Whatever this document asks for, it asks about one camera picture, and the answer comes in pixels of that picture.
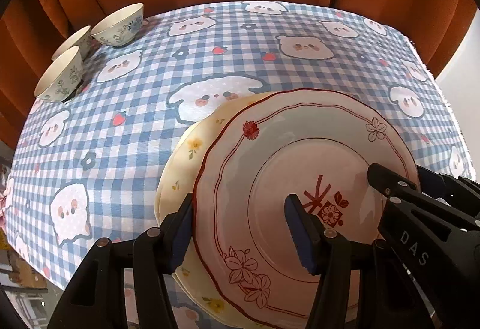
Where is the white plate red floral pattern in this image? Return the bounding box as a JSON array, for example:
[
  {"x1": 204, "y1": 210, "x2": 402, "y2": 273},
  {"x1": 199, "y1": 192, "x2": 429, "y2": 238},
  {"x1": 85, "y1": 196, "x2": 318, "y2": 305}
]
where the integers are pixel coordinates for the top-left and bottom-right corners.
[{"x1": 192, "y1": 88, "x2": 421, "y2": 326}]

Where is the blue checked cartoon tablecloth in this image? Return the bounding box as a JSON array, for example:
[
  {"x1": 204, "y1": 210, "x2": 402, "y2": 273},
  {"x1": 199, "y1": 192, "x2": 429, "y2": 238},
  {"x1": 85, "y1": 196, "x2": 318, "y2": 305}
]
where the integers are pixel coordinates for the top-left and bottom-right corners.
[{"x1": 0, "y1": 1, "x2": 477, "y2": 329}]

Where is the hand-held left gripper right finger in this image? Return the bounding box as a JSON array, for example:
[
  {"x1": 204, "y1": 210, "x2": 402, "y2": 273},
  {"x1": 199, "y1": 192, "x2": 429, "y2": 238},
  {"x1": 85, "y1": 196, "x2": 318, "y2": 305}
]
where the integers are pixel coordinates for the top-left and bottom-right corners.
[{"x1": 284, "y1": 193, "x2": 434, "y2": 329}]

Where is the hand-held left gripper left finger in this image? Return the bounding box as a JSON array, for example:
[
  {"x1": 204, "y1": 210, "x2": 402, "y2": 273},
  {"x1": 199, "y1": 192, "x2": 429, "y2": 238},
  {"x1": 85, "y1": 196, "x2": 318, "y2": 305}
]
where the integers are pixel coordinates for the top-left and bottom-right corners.
[{"x1": 47, "y1": 193, "x2": 194, "y2": 329}]

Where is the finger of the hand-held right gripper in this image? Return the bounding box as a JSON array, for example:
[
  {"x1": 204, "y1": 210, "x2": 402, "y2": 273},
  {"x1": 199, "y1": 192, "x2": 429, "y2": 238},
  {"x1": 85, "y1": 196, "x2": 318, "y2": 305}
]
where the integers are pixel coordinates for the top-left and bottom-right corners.
[
  {"x1": 417, "y1": 166, "x2": 480, "y2": 214},
  {"x1": 368, "y1": 163, "x2": 425, "y2": 203}
]

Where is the white bowl blue floral print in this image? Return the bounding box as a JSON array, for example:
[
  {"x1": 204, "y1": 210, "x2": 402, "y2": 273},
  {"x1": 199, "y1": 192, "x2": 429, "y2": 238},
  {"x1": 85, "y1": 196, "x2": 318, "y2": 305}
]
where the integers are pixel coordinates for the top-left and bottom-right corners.
[
  {"x1": 34, "y1": 46, "x2": 85, "y2": 103},
  {"x1": 90, "y1": 3, "x2": 145, "y2": 48},
  {"x1": 51, "y1": 25, "x2": 94, "y2": 61}
]

